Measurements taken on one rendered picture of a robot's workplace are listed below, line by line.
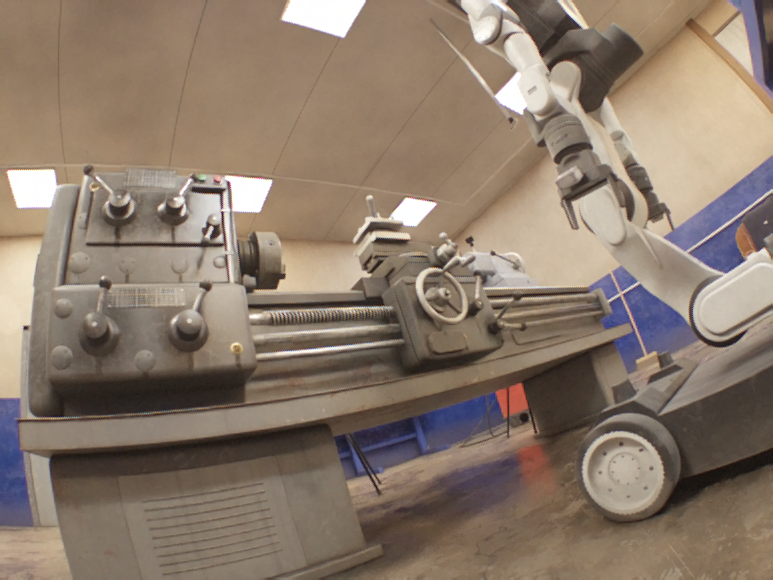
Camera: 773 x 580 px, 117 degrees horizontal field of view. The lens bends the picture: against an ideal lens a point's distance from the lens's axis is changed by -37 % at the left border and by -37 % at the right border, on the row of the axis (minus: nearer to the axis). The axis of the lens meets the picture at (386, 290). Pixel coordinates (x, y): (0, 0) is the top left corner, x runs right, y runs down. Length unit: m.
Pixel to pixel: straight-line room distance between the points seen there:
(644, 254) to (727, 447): 0.43
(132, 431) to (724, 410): 1.09
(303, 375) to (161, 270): 0.52
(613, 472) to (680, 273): 0.42
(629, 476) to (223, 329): 0.92
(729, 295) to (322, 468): 1.00
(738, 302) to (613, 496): 0.42
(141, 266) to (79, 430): 0.52
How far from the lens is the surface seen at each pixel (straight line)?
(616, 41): 1.05
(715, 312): 0.80
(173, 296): 0.97
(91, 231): 1.24
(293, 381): 1.13
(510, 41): 0.94
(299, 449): 1.01
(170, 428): 0.87
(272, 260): 1.43
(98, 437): 0.88
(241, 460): 0.97
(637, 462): 0.72
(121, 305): 0.96
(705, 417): 0.71
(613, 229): 0.86
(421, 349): 1.19
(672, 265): 0.87
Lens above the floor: 0.30
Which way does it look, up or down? 22 degrees up
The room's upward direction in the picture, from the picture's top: 18 degrees counter-clockwise
